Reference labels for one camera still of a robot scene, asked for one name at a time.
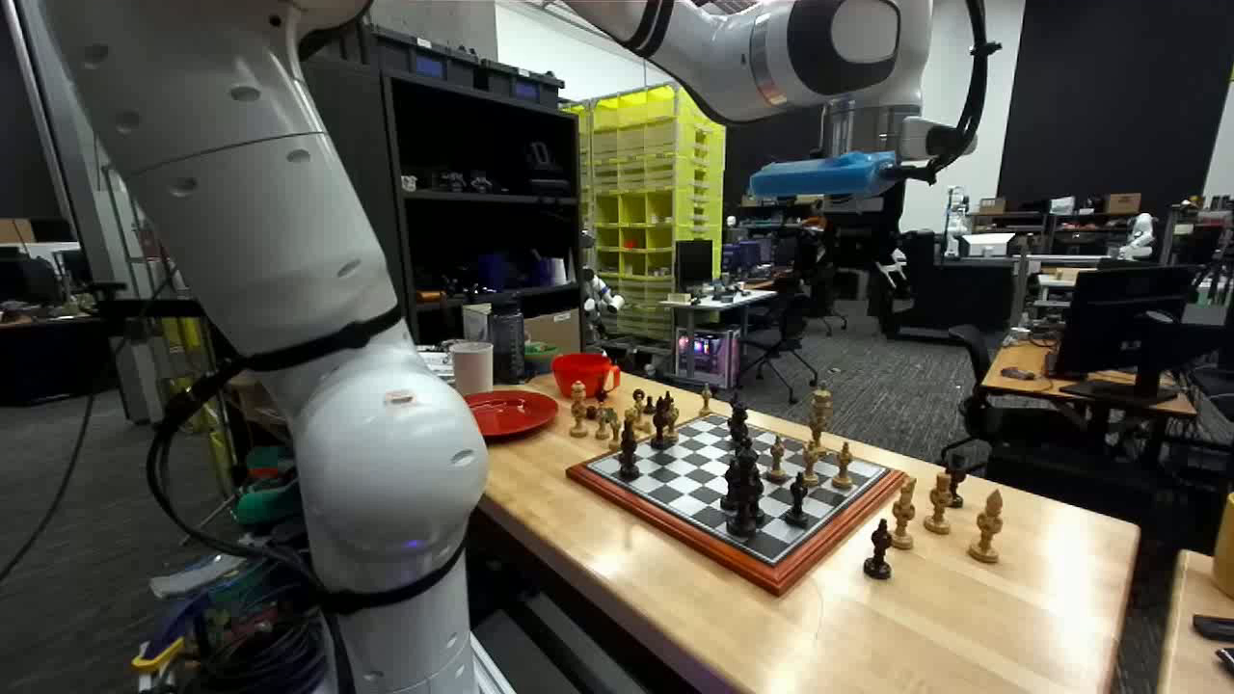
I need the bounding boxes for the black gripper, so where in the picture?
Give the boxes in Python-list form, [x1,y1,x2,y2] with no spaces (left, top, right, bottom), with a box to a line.
[772,194,880,273]

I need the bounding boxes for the tall tan chess piece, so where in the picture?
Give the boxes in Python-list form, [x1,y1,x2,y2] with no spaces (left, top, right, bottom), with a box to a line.
[808,378,839,455]

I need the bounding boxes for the black office chair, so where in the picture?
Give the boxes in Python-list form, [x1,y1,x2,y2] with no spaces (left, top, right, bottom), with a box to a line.
[745,237,832,409]
[940,319,1074,517]

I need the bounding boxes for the black cabinet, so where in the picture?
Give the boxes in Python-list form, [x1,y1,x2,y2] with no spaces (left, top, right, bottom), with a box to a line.
[868,229,1019,341]

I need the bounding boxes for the yellow bin rack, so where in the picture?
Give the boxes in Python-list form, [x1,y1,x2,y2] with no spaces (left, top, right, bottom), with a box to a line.
[576,82,733,347]

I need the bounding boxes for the wooden desk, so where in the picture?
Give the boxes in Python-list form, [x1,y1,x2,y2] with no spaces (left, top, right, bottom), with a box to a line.
[979,334,1205,429]

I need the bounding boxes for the cluttered lab bench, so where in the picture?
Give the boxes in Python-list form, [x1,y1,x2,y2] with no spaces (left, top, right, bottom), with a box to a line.
[1016,190,1234,283]

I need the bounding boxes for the red cup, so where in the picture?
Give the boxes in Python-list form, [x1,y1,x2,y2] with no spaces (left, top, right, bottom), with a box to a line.
[552,352,624,405]

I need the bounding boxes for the black computer monitor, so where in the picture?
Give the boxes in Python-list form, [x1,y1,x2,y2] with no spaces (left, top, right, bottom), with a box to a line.
[1053,262,1201,387]

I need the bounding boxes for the white lab device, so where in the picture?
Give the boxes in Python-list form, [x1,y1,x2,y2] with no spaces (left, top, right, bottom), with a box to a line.
[1115,210,1160,266]

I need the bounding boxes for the black bottle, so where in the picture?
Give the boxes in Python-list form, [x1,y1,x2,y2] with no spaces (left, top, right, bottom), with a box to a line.
[485,292,534,387]

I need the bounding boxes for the black shelving unit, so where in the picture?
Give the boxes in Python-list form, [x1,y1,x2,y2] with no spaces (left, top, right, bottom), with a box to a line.
[304,18,591,352]

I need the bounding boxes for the white container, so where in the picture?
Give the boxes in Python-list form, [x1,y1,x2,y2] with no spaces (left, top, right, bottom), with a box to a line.
[461,296,497,347]

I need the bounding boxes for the red plate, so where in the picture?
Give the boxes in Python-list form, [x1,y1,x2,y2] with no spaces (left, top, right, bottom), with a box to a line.
[463,387,565,444]

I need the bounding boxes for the white cup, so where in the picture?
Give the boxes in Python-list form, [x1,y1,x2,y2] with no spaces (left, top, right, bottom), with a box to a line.
[448,334,502,396]

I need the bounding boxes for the blue storage bins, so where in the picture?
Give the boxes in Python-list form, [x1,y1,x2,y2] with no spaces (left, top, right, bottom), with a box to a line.
[369,31,571,107]

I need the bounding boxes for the green object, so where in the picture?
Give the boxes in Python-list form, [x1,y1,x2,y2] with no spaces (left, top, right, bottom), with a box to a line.
[232,444,304,534]

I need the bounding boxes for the yellow storage rack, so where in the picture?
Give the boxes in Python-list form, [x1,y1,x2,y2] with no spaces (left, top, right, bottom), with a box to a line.
[153,309,245,499]

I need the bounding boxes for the dark workbench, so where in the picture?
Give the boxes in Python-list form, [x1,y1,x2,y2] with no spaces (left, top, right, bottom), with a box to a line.
[0,217,133,409]

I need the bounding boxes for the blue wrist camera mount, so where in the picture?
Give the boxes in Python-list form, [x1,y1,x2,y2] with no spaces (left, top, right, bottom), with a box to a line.
[745,149,904,199]

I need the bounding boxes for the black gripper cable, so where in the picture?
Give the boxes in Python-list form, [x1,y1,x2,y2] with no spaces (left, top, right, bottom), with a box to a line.
[899,0,1007,185]

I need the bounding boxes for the chessboard with orange frame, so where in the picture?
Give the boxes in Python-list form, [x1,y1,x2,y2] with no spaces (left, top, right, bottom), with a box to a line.
[565,411,904,599]

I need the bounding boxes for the black wall curtain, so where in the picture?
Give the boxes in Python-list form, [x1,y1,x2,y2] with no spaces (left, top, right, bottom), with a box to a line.
[1001,0,1224,217]

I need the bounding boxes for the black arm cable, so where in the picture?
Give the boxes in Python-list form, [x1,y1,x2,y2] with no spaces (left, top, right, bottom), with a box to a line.
[142,306,407,694]

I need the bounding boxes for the colourful cable bundle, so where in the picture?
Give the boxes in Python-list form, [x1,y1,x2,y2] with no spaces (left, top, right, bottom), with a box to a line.
[129,553,340,694]

